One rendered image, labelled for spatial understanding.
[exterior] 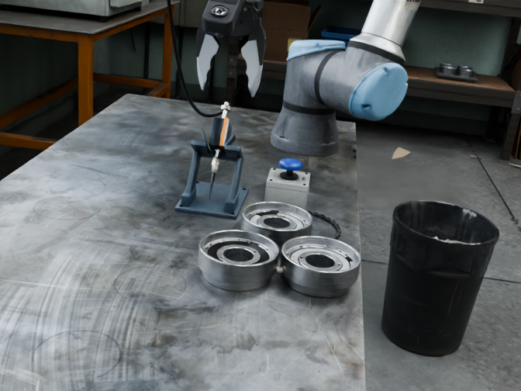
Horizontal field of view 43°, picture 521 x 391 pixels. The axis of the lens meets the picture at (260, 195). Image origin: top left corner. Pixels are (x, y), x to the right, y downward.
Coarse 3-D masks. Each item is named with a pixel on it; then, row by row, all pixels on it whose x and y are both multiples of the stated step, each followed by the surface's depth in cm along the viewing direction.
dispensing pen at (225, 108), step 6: (228, 102) 109; (222, 108) 109; (228, 108) 108; (216, 120) 106; (222, 120) 106; (216, 126) 106; (222, 126) 106; (216, 132) 106; (210, 138) 106; (216, 138) 106; (210, 144) 106; (216, 144) 105; (216, 150) 107; (222, 150) 107; (216, 156) 106; (216, 162) 106; (216, 168) 106; (210, 186) 106; (210, 192) 106
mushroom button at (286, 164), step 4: (284, 160) 110; (288, 160) 110; (292, 160) 111; (296, 160) 111; (280, 164) 110; (284, 164) 109; (288, 164) 109; (292, 164) 109; (296, 164) 109; (300, 164) 110; (284, 168) 109; (288, 168) 109; (292, 168) 109; (296, 168) 109; (300, 168) 110; (288, 172) 111; (292, 172) 111
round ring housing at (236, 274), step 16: (208, 240) 88; (224, 240) 90; (240, 240) 90; (256, 240) 91; (272, 240) 89; (208, 256) 83; (224, 256) 86; (240, 256) 89; (256, 256) 86; (272, 256) 87; (208, 272) 83; (224, 272) 82; (240, 272) 82; (256, 272) 82; (272, 272) 85; (224, 288) 83; (240, 288) 83; (256, 288) 84
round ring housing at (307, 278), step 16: (288, 240) 89; (304, 240) 91; (320, 240) 91; (336, 240) 91; (288, 256) 87; (304, 256) 88; (320, 256) 89; (352, 256) 89; (288, 272) 84; (304, 272) 83; (320, 272) 82; (336, 272) 82; (352, 272) 84; (304, 288) 84; (320, 288) 83; (336, 288) 83
